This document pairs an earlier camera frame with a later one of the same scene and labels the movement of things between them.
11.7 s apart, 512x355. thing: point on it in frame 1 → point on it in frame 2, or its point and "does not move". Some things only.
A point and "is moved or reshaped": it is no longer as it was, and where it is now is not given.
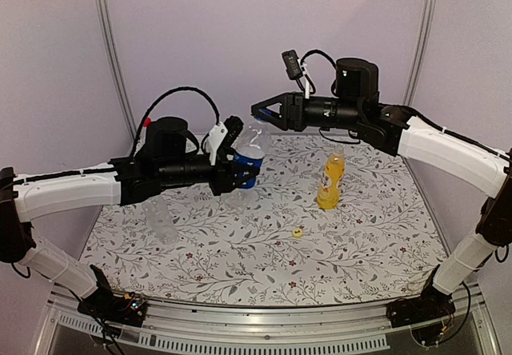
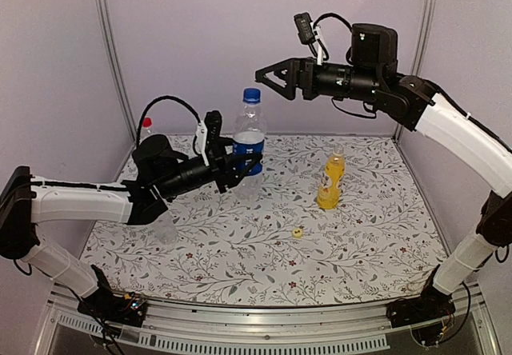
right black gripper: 292,109 → 293,77
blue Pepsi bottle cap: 264,111 → 251,95
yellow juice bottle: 328,194 does not move
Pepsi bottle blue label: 252,161 is moved or reshaped
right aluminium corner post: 424,37 does not move
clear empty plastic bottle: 159,217 does not move
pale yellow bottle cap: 297,233 does not move
